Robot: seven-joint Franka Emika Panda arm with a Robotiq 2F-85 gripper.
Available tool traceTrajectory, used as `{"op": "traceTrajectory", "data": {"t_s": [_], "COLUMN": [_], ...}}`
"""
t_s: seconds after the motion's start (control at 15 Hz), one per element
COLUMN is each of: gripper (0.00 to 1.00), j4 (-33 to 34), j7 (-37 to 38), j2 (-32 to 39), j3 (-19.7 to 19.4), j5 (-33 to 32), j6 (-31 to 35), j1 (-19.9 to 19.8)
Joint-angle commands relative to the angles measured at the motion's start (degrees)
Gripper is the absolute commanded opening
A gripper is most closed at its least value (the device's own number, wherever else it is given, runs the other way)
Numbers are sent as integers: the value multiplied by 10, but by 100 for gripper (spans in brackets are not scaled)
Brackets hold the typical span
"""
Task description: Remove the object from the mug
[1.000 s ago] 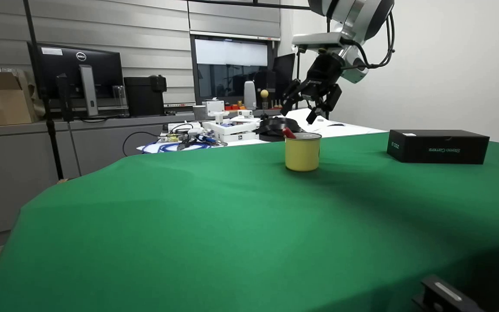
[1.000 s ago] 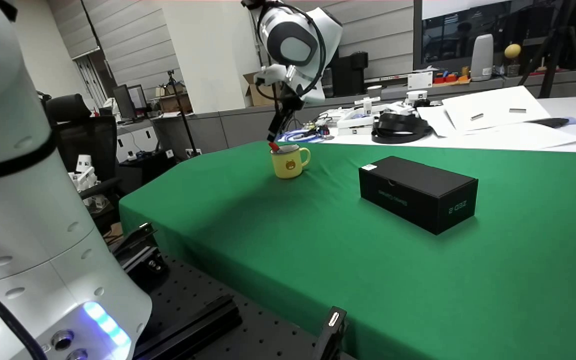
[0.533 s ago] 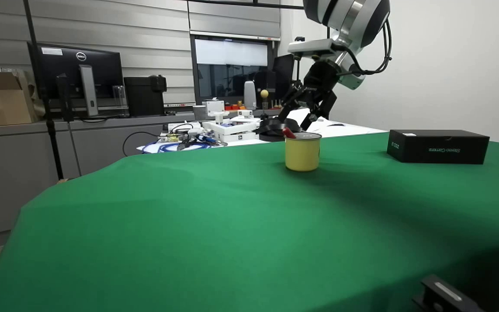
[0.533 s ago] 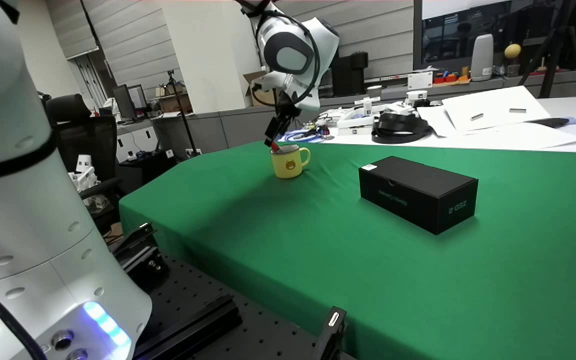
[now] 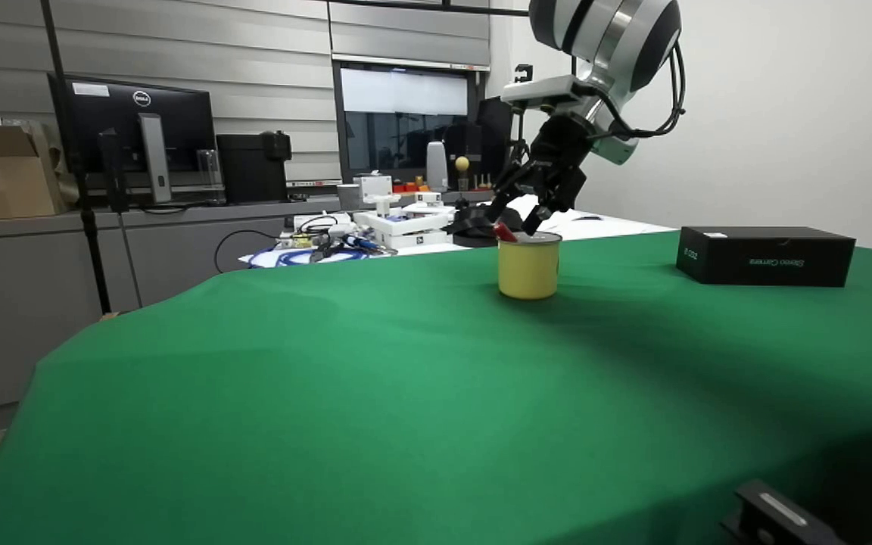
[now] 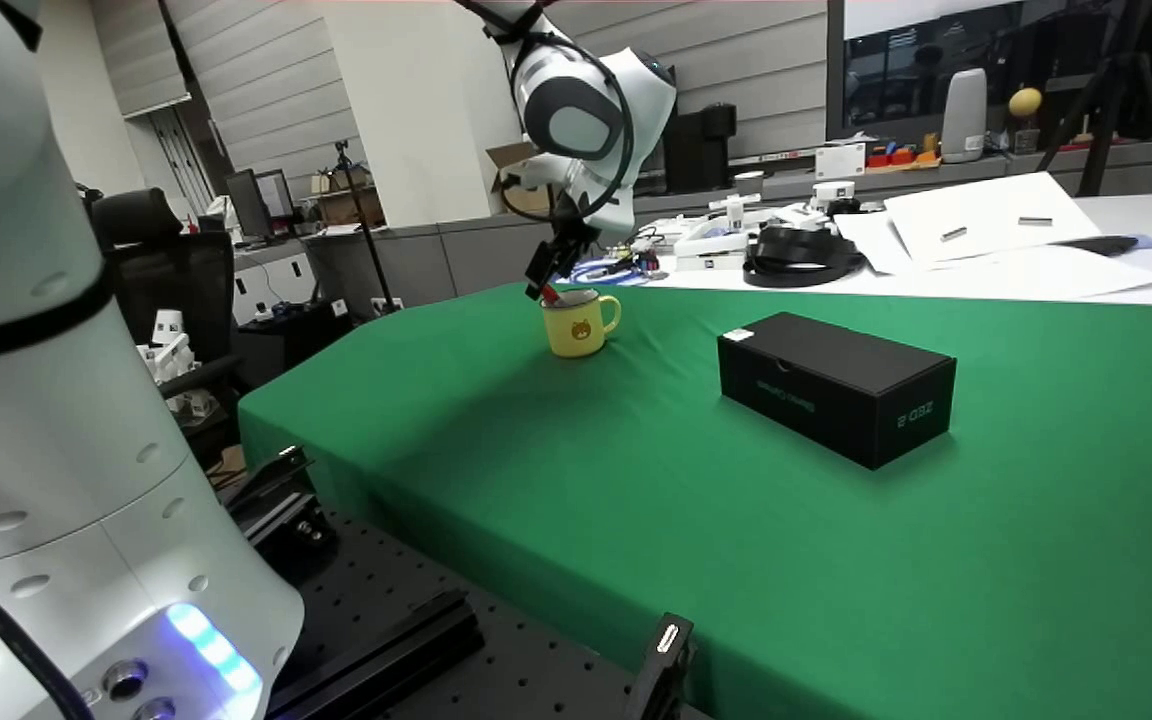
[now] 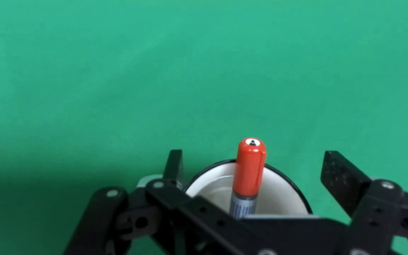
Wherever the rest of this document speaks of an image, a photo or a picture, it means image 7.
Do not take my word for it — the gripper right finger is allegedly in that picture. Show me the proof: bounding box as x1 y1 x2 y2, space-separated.
320 151 408 255

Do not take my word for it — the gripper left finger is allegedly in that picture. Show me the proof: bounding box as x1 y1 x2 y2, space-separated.
63 149 261 255

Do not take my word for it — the white mug with black rim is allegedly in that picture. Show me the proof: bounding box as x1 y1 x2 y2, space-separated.
137 159 313 217

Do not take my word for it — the marker with orange cap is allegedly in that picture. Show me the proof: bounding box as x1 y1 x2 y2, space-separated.
229 137 267 219

